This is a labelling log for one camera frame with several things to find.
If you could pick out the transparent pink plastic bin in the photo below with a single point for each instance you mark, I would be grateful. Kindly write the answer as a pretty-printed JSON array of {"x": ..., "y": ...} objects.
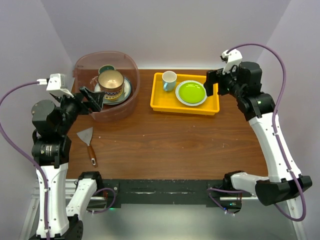
[{"x": 86, "y": 68}]

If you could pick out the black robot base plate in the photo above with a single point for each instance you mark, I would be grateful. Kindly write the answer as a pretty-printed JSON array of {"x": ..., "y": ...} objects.
[{"x": 166, "y": 192}]

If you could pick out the yellow plastic tray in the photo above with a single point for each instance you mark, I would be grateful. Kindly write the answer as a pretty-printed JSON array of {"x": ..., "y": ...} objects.
[{"x": 163, "y": 101}]

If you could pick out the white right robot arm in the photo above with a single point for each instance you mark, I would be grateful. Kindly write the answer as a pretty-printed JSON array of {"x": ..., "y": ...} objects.
[{"x": 284, "y": 177}]

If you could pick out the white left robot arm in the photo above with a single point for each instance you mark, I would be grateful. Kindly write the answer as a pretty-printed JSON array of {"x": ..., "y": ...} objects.
[{"x": 59, "y": 220}]

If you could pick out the mint green divided dish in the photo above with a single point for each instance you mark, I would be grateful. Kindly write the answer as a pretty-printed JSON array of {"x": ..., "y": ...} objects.
[{"x": 112, "y": 83}]

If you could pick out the wooden handled metal scraper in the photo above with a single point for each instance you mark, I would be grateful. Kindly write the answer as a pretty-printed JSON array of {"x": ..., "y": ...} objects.
[{"x": 86, "y": 136}]

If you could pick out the light blue ceramic mug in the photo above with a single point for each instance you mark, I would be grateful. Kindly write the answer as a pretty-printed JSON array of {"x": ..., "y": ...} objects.
[{"x": 169, "y": 79}]

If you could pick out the yellow rimmed bowl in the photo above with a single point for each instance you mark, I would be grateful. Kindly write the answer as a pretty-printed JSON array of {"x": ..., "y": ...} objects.
[{"x": 113, "y": 100}]

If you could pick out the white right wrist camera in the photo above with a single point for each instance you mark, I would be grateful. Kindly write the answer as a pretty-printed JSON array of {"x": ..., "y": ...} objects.
[{"x": 231, "y": 58}]

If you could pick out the aluminium frame rail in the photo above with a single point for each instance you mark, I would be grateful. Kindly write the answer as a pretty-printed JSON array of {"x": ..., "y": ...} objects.
[{"x": 32, "y": 216}]

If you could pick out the teal glazed mug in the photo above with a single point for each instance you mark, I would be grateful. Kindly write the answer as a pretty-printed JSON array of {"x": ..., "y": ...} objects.
[{"x": 106, "y": 68}]

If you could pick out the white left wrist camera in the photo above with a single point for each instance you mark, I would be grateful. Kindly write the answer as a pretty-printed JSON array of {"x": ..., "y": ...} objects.
[{"x": 56, "y": 85}]

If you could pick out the beige black rimmed bowl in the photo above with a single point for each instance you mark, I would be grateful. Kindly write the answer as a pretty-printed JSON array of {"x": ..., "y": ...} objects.
[{"x": 110, "y": 81}]

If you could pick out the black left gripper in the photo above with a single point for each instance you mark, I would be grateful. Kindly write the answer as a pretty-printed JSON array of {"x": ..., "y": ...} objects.
[{"x": 95, "y": 97}]

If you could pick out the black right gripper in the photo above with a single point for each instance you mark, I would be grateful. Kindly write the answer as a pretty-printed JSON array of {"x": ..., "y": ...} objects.
[{"x": 214, "y": 77}]

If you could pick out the white scalloped plate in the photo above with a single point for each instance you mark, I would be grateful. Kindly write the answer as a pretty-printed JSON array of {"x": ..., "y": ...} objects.
[{"x": 186, "y": 103}]

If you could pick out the lime green small plate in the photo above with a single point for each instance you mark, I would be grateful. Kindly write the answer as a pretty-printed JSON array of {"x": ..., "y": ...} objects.
[{"x": 191, "y": 92}]

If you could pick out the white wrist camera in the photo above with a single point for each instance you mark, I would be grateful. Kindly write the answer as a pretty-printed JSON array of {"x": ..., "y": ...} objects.
[
  {"x": 231, "y": 58},
  {"x": 56, "y": 85}
]

